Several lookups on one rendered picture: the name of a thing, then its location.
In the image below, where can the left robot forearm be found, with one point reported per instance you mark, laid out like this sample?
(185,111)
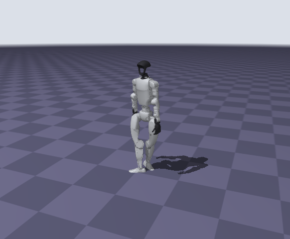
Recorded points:
(156,111)

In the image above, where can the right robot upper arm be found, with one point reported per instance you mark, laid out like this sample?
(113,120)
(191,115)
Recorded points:
(134,95)

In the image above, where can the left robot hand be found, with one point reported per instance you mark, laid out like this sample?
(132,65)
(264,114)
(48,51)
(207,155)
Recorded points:
(157,127)

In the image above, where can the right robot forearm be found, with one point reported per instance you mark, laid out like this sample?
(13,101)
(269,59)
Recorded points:
(134,105)

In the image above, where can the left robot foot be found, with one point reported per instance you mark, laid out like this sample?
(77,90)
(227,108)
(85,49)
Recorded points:
(148,166)

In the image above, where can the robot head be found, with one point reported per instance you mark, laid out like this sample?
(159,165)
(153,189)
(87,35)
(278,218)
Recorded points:
(143,64)

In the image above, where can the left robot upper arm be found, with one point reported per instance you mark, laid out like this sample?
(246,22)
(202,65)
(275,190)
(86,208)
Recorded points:
(154,86)

